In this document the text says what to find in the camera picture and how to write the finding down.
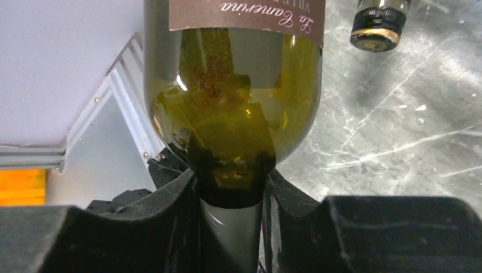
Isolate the dark brown wine bottle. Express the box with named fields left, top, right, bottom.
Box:
left=143, top=1, right=325, bottom=272

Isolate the clear bottle black gold label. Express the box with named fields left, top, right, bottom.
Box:
left=350, top=0, right=412, bottom=53

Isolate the aluminium rail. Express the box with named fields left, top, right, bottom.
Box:
left=1, top=32, right=165, bottom=174

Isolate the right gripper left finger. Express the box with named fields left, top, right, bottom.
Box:
left=1, top=170, right=200, bottom=272

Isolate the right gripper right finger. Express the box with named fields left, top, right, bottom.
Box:
left=263, top=171, right=481, bottom=272

